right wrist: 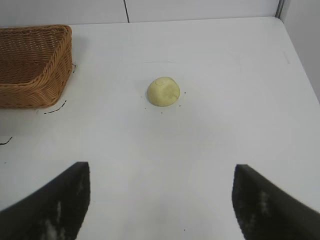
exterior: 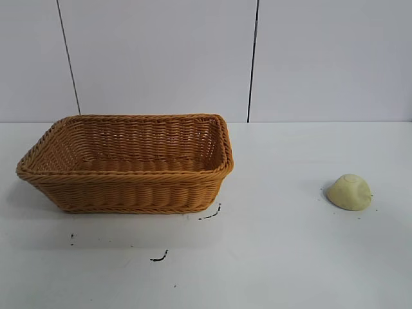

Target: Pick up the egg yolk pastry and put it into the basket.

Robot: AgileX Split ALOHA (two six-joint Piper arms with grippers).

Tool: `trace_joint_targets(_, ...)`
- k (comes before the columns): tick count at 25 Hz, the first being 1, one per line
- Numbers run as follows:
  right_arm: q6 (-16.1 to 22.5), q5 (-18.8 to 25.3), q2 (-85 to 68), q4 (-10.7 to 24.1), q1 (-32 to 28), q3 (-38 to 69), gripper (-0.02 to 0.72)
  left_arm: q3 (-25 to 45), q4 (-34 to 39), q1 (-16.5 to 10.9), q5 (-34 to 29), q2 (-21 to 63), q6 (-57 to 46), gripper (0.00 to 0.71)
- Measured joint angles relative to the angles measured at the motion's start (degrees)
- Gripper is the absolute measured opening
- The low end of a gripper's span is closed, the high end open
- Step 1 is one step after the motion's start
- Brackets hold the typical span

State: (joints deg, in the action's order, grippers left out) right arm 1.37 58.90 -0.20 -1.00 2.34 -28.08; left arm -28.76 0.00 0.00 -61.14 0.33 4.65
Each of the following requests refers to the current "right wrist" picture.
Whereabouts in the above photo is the brown woven wicker basket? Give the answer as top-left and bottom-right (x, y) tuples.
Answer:
(0, 24), (73, 109)

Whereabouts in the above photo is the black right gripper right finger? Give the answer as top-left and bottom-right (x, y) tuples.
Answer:
(232, 163), (320, 240)

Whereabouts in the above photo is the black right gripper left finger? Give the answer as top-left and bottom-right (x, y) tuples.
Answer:
(0, 161), (91, 240)

